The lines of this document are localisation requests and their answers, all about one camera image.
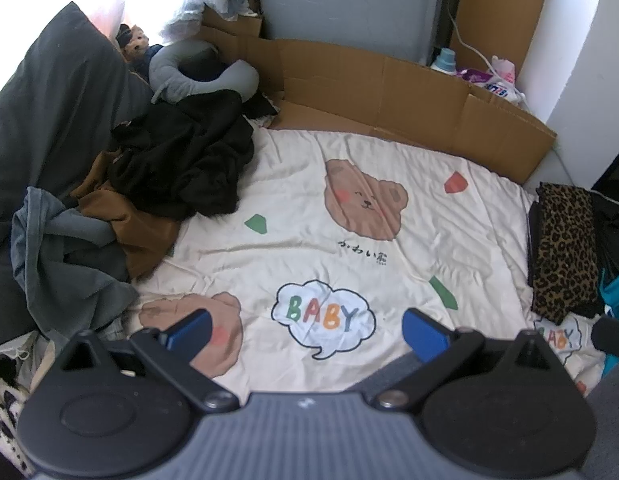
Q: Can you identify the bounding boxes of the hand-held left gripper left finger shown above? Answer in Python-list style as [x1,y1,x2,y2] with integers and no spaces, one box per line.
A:
[56,309,239,413]

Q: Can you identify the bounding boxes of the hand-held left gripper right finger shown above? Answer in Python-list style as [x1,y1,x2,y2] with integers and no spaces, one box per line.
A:
[373,308,560,413]

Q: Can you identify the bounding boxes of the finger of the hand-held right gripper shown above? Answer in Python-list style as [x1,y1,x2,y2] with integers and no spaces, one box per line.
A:
[592,315,619,351]

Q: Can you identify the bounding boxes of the black drawstring pants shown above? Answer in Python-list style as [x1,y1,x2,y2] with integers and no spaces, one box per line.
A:
[109,89,255,221]

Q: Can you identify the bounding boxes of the teal printed jersey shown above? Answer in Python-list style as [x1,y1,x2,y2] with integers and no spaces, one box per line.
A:
[599,267,619,376]

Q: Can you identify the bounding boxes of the grey cloth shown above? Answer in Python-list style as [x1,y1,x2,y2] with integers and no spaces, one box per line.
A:
[584,355,619,480]

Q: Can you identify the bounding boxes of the leopard print garment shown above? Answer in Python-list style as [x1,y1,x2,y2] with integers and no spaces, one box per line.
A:
[532,182,603,326]

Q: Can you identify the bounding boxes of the brown garment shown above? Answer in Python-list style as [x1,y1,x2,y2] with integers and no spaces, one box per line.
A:
[72,147,182,281]

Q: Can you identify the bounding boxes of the bear print bedsheet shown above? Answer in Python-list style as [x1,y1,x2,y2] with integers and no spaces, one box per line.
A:
[124,127,607,396]

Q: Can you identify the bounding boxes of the grey-blue garment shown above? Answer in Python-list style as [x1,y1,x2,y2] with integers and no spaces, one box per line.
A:
[12,186,140,333]

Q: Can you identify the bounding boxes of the black white patterned cloth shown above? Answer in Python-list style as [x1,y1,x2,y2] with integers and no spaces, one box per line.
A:
[0,345,40,478]

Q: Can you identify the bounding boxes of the folded-out cardboard sheet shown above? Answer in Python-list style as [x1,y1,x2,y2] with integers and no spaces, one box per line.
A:
[196,7,557,186]

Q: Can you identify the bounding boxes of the white refill pouch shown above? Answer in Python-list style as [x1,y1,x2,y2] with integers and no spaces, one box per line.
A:
[482,55,526,106]

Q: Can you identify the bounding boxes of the dark cloth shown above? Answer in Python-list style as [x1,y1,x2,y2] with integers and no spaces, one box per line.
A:
[176,50,280,118]

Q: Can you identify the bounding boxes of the grey neck pillow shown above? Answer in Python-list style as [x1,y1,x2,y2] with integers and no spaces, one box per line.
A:
[148,40,260,106]

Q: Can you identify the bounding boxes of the light blue detergent bottle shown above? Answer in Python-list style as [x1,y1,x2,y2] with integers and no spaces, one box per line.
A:
[430,47,457,75]

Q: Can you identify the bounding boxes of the plush toy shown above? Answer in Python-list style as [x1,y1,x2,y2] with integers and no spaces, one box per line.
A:
[114,24,162,68]

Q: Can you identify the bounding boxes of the brown cardboard panel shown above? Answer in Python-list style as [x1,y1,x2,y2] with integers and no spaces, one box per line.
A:
[449,0,540,68]

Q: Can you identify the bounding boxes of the white cable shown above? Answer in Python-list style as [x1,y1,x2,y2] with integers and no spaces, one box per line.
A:
[448,7,497,73]

